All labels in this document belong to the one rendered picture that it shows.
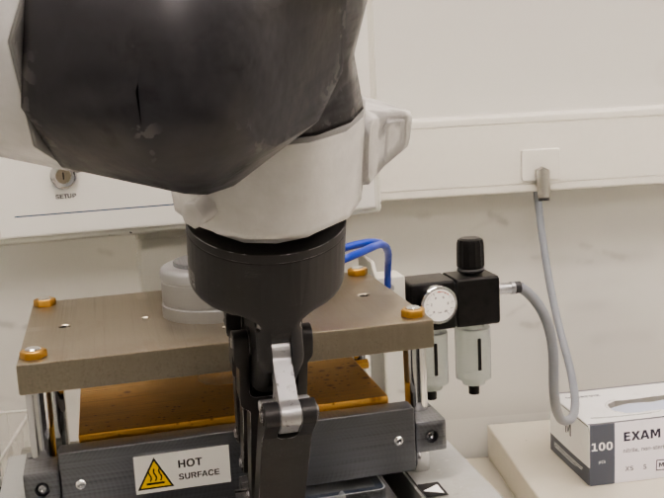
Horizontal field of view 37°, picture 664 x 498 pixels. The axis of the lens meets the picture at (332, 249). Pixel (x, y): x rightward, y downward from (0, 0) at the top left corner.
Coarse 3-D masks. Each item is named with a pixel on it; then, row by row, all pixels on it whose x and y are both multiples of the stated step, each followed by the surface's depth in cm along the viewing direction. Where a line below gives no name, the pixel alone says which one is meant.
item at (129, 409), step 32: (128, 384) 73; (160, 384) 73; (192, 384) 72; (224, 384) 72; (320, 384) 71; (352, 384) 70; (96, 416) 66; (128, 416) 66; (160, 416) 66; (192, 416) 66; (224, 416) 65
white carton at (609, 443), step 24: (648, 384) 125; (600, 408) 118; (624, 408) 118; (648, 408) 118; (552, 432) 124; (576, 432) 116; (600, 432) 113; (624, 432) 113; (648, 432) 114; (576, 456) 117; (600, 456) 113; (624, 456) 114; (648, 456) 114; (600, 480) 114; (624, 480) 114
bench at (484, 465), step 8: (488, 456) 135; (472, 464) 133; (480, 464) 133; (488, 464) 132; (480, 472) 130; (488, 472) 130; (496, 472) 130; (488, 480) 127; (496, 480) 127; (496, 488) 125; (504, 488) 125; (504, 496) 123; (512, 496) 123
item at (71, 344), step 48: (192, 288) 69; (384, 288) 77; (48, 336) 68; (96, 336) 67; (144, 336) 66; (192, 336) 66; (336, 336) 66; (384, 336) 66; (432, 336) 67; (48, 384) 62; (96, 384) 62
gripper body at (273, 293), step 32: (192, 256) 46; (224, 256) 44; (256, 256) 43; (288, 256) 44; (320, 256) 45; (224, 288) 45; (256, 288) 44; (288, 288) 44; (320, 288) 45; (256, 320) 45; (288, 320) 45; (256, 352) 46; (256, 384) 48
